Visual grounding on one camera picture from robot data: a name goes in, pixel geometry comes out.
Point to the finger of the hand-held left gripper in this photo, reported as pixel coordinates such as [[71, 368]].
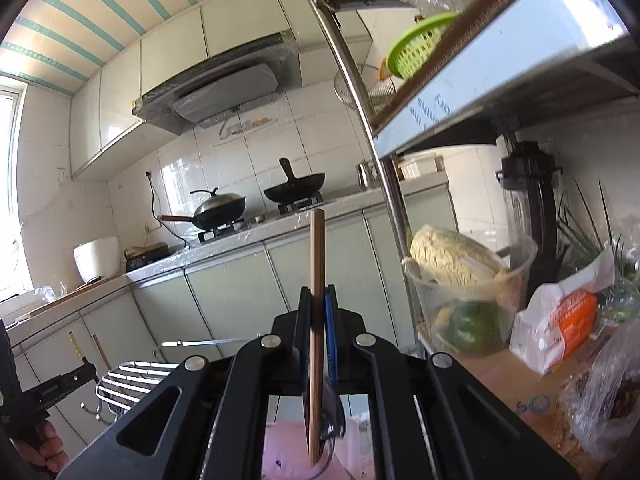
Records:
[[75, 377]]

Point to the black countertop appliance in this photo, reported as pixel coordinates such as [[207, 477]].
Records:
[[147, 256]]

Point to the black wok with lid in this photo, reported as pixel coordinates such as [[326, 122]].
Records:
[[220, 212]]

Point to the pink plastic cup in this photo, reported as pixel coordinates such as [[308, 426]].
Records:
[[290, 455]]

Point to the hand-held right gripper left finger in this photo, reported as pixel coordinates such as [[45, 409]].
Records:
[[210, 410]]

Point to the dried noodle bundle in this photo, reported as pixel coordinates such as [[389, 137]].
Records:
[[450, 255]]

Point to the green bell pepper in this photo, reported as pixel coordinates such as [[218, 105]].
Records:
[[472, 327]]

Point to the black blender jug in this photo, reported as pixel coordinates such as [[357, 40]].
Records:
[[535, 195]]

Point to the glass wall shelf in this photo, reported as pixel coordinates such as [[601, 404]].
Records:
[[247, 127]]

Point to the white rice cooker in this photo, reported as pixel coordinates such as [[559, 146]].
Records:
[[97, 260]]

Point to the metal shelving unit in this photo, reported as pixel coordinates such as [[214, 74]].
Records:
[[500, 70]]

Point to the light wooden chopstick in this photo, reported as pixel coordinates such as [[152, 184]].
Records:
[[102, 352]]

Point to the gas stove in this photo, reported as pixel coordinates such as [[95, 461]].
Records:
[[250, 222]]

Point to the yellow patterned chopstick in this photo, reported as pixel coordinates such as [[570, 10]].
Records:
[[77, 347]]

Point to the pale green base cabinets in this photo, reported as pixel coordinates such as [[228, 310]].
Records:
[[240, 290]]

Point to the person's left hand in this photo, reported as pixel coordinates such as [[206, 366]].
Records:
[[50, 452]]

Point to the orange and white bag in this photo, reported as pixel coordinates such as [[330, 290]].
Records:
[[560, 325]]

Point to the green plastic basket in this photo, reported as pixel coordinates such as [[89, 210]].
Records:
[[415, 52]]

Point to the steel kettle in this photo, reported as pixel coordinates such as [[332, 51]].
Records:
[[369, 175]]

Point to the range hood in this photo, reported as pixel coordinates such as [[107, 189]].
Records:
[[220, 90]]

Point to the clear plastic food bag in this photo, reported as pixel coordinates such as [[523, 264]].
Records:
[[605, 395]]

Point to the dark brown chopstick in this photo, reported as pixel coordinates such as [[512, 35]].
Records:
[[317, 260]]

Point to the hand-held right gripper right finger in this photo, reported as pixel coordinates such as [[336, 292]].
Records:
[[331, 340]]

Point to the brown cardboard sheet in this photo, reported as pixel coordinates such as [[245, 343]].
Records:
[[510, 385]]

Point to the clear plastic food tub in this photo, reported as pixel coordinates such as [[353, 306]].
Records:
[[517, 280]]

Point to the white wall cabinets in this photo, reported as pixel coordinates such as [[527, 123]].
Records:
[[165, 75]]

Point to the black open wok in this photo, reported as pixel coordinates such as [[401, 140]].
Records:
[[295, 187]]

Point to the green onion leaves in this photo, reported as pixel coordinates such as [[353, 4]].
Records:
[[590, 240]]

